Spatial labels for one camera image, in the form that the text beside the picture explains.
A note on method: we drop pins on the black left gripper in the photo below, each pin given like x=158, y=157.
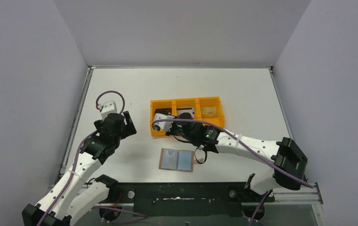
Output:
x=126, y=125

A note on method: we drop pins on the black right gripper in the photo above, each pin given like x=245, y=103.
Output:
x=172, y=131

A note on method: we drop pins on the tan leather card holder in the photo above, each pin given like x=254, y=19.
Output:
x=178, y=160

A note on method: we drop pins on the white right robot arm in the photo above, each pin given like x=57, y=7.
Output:
x=286, y=161

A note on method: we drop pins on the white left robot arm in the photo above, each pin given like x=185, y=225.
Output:
x=63, y=205

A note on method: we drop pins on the gold card in bin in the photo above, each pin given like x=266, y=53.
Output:
x=209, y=112

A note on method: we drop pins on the silver card in bin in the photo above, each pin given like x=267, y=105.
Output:
x=190, y=110

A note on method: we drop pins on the black card in bin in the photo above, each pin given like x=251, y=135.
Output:
x=164, y=111

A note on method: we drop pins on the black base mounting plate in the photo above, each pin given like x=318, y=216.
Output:
x=189, y=199

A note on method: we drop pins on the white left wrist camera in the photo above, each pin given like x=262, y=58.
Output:
x=107, y=108

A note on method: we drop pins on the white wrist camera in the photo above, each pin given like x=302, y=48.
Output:
x=107, y=108
x=162, y=122

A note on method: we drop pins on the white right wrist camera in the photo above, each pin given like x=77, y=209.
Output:
x=162, y=122

